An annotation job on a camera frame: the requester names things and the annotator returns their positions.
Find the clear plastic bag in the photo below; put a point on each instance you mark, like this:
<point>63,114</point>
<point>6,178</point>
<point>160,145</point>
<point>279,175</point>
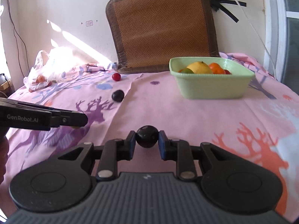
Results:
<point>58,63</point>

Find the orange mandarin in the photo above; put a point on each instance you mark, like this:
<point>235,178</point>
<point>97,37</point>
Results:
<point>223,71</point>
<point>214,67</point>

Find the pack of small oranges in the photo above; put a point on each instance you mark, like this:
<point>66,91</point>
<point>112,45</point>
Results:
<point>41,79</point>

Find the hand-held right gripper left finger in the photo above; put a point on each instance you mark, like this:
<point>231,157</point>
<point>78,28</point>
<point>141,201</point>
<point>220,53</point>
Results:
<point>132,144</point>

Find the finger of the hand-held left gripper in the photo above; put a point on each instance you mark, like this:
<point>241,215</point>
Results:
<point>39,107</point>
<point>72,119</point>

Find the yellow pomelo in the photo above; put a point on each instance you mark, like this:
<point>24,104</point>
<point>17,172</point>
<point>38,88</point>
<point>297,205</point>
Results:
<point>199,67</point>

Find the white window frame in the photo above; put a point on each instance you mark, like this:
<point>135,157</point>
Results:
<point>280,28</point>

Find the brown woven seat cushion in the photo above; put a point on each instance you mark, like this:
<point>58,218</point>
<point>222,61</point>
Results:
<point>161,25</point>

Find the brown basket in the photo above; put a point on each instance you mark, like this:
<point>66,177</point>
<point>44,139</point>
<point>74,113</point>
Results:
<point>5,82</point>

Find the pink deer-print bedsheet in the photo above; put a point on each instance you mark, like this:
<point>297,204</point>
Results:
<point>163,116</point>

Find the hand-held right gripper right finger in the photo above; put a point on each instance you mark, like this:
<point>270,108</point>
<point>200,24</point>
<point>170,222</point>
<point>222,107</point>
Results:
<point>161,144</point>

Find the person's left hand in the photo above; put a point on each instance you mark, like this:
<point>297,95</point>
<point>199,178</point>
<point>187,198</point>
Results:
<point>3,158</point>

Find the green plastic basin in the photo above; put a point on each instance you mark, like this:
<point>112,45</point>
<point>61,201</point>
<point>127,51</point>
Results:
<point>210,86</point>

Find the white wall socket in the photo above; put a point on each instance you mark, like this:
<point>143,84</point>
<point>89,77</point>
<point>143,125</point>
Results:
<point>89,23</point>

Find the red plum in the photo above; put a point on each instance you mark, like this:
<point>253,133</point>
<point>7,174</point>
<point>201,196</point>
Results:
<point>227,72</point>
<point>116,76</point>

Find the dark purple plum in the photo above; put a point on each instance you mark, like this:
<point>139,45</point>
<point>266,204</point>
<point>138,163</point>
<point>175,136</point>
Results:
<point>147,136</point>
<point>118,96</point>

